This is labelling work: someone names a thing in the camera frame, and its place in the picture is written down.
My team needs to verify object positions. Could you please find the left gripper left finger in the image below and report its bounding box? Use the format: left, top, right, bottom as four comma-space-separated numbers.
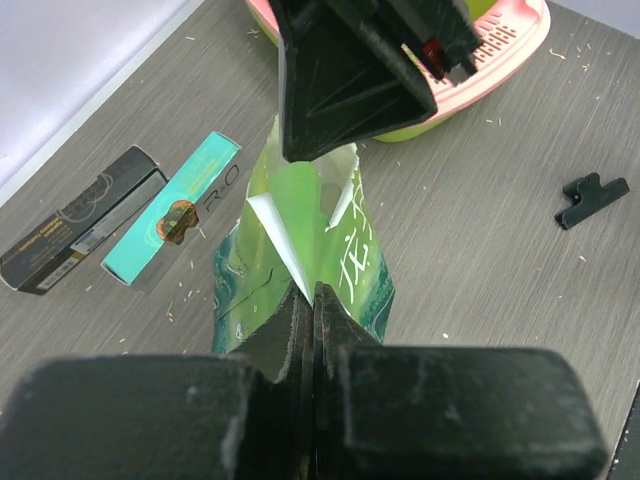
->
1, 287, 312, 479

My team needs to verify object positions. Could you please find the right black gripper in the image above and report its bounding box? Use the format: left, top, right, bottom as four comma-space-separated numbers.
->
270, 0, 482, 162

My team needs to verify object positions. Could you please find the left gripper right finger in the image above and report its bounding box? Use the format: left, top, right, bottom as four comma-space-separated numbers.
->
313, 283, 608, 479

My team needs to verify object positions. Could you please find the green cat litter bag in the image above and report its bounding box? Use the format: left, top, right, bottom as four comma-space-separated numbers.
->
212, 124, 395, 354

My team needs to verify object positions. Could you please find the black bag clip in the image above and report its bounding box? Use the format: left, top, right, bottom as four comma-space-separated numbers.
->
554, 172, 630, 230

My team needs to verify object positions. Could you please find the pink green litter box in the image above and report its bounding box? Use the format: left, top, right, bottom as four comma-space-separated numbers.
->
249, 0, 550, 142

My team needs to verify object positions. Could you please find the teal rectangular box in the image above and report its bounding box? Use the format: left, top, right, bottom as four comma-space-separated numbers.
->
101, 132, 247, 293

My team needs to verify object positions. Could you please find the black rectangular box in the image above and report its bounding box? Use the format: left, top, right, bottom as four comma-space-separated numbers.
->
1, 146, 167, 295

